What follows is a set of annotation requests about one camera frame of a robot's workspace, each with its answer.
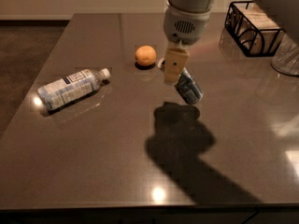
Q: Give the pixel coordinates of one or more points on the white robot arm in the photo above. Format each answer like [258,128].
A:
[284,11]

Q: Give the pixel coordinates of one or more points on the silver blue redbull can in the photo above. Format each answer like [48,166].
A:
[187,88]

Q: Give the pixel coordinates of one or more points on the orange fruit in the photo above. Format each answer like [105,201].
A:
[145,56]

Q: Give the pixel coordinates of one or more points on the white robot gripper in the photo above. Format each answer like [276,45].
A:
[186,27]

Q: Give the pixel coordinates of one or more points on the clear plastic water bottle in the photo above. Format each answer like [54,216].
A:
[71,88]

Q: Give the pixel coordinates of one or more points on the clear glass vessel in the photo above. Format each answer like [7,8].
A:
[286,58]

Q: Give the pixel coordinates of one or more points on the wooden blocks in basket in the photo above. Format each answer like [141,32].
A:
[260,28]

